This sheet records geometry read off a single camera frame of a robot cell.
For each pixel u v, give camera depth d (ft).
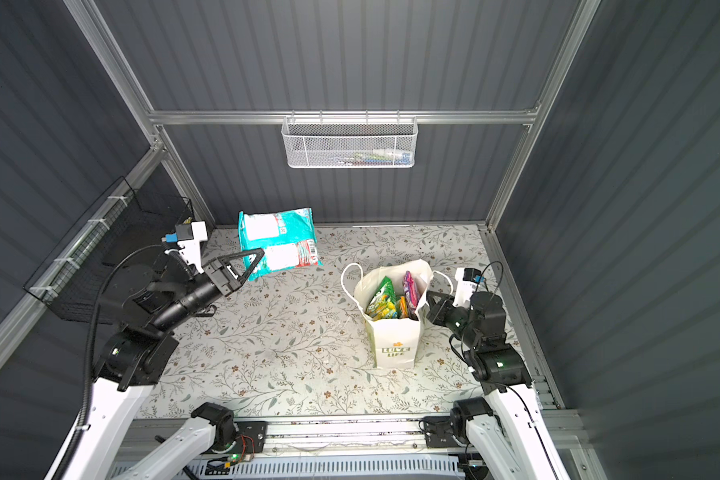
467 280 2.10
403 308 2.58
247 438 2.37
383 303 2.59
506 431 1.57
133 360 1.35
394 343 2.37
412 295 2.48
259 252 1.80
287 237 1.92
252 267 1.77
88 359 1.35
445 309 2.07
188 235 1.63
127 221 2.60
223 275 1.60
